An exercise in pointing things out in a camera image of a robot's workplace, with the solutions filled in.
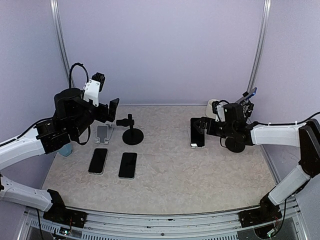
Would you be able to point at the black round-base phone stand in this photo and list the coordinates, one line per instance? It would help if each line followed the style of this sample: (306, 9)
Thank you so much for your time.
(132, 136)

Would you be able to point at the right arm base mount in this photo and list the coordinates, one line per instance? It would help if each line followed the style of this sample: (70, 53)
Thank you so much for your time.
(252, 217)

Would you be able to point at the light blue mug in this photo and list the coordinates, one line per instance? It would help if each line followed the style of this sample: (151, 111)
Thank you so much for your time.
(66, 150)

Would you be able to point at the left aluminium frame post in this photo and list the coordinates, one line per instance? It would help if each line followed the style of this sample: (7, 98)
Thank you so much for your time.
(54, 5)

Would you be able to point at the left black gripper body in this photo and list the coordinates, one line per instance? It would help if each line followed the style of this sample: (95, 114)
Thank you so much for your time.
(102, 116)

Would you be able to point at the white phone stand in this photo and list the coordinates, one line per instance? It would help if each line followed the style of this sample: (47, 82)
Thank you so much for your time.
(189, 140)

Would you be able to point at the black tripod stand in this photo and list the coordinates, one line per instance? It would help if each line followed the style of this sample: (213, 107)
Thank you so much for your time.
(237, 127)

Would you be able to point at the silver folding phone stand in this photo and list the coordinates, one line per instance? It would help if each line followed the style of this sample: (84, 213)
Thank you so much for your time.
(104, 134)

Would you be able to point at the right aluminium frame post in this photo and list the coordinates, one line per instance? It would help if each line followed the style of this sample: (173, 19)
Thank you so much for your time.
(260, 44)

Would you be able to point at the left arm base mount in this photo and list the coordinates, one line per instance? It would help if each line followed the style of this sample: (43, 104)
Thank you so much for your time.
(66, 216)

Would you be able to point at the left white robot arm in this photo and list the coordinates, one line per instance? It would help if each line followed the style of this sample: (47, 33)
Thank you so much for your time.
(73, 115)

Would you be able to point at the black phone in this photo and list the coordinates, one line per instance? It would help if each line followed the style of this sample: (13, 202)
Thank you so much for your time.
(128, 165)
(191, 122)

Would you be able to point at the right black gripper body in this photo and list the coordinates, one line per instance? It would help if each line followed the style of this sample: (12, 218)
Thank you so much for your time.
(212, 130)

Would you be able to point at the aluminium frame post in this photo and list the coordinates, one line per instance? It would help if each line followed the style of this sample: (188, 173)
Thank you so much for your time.
(54, 5)
(260, 44)

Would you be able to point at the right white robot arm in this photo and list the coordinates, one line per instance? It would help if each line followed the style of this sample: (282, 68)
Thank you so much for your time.
(304, 135)

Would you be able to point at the front aluminium rail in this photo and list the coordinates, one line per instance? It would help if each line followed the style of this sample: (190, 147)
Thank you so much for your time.
(220, 225)

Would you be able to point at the blue phone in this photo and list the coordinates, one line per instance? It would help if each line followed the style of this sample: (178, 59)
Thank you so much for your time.
(247, 95)

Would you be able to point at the cream ceramic mug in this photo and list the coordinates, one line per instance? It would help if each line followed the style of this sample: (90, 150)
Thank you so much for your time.
(209, 109)

